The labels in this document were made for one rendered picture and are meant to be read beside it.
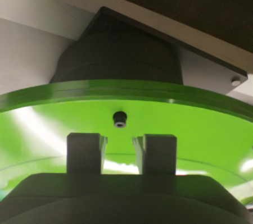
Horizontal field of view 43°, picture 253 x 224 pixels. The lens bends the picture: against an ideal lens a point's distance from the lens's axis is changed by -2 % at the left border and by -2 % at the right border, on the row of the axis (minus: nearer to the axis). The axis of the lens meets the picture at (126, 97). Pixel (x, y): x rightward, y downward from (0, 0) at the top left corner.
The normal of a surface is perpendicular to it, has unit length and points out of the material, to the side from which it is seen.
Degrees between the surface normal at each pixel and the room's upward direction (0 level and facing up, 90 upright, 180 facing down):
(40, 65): 0
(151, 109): 25
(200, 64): 0
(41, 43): 0
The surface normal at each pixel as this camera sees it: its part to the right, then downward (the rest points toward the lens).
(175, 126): 0.11, 0.54
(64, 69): -0.75, -0.36
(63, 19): 0.00, 0.83
